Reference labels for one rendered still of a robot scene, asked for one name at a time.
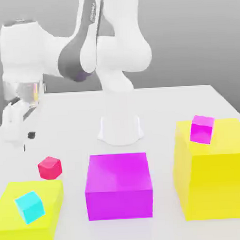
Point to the small magenta cube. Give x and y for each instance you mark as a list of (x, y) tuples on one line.
[(201, 130)]

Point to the large lime yellow box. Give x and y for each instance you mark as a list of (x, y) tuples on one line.
[(24, 234)]

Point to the large magenta box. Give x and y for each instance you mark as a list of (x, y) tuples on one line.
[(118, 187)]

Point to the small cyan cube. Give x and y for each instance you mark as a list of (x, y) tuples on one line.
[(30, 208)]

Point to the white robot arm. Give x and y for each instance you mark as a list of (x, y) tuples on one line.
[(120, 52)]

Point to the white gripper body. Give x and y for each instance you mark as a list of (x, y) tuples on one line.
[(13, 135)]

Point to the small red cube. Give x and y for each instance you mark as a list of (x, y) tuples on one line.
[(49, 168)]

